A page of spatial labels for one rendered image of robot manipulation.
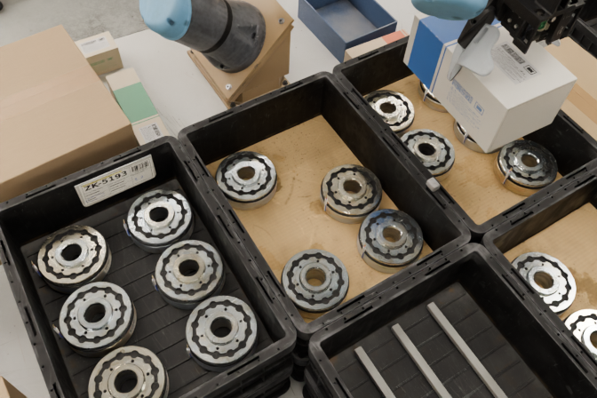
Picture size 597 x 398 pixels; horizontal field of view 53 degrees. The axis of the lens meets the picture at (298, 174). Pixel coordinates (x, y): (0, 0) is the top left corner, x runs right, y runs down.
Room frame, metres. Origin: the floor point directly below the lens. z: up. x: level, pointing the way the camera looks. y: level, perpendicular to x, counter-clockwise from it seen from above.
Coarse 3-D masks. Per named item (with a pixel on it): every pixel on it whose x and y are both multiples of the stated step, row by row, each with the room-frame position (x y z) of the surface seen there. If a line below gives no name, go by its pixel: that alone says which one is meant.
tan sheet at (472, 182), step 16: (400, 80) 0.86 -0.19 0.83; (416, 80) 0.86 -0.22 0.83; (416, 96) 0.82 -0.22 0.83; (416, 112) 0.77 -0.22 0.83; (432, 112) 0.78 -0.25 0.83; (416, 128) 0.73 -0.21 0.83; (432, 128) 0.74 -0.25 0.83; (448, 128) 0.74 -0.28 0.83; (464, 160) 0.67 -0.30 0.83; (480, 160) 0.67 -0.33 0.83; (448, 176) 0.63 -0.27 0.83; (464, 176) 0.63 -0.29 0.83; (480, 176) 0.63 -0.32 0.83; (560, 176) 0.64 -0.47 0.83; (448, 192) 0.59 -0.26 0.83; (464, 192) 0.59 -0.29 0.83; (480, 192) 0.60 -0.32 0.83; (496, 192) 0.60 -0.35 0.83; (512, 192) 0.60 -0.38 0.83; (464, 208) 0.56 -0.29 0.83; (480, 208) 0.56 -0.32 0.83; (496, 208) 0.57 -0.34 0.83; (480, 224) 0.53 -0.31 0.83
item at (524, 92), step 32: (416, 32) 0.67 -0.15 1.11; (448, 32) 0.65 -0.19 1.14; (416, 64) 0.65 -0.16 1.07; (448, 64) 0.61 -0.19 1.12; (512, 64) 0.59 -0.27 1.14; (544, 64) 0.60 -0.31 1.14; (448, 96) 0.59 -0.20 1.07; (480, 96) 0.55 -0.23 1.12; (512, 96) 0.53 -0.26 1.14; (544, 96) 0.54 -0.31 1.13; (480, 128) 0.53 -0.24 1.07; (512, 128) 0.53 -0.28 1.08
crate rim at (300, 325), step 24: (264, 96) 0.69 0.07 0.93; (216, 120) 0.63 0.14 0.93; (384, 144) 0.61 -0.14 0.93; (408, 168) 0.56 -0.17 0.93; (216, 192) 0.49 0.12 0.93; (432, 192) 0.52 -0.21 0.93; (456, 216) 0.48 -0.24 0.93; (456, 240) 0.44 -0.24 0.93; (264, 264) 0.38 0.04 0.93; (432, 264) 0.40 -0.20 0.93; (384, 288) 0.35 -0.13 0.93; (288, 312) 0.31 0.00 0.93; (336, 312) 0.31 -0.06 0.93
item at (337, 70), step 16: (384, 48) 0.84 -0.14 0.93; (352, 64) 0.79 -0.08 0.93; (368, 112) 0.67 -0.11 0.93; (560, 112) 0.71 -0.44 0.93; (384, 128) 0.64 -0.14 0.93; (576, 128) 0.67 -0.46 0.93; (400, 144) 0.61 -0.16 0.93; (592, 144) 0.64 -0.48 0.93; (416, 160) 0.58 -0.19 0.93; (592, 160) 0.61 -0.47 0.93; (432, 176) 0.55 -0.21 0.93; (576, 176) 0.57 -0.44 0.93; (544, 192) 0.54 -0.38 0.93; (512, 208) 0.50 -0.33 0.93; (528, 208) 0.51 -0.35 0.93; (496, 224) 0.47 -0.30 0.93; (480, 240) 0.45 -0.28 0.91
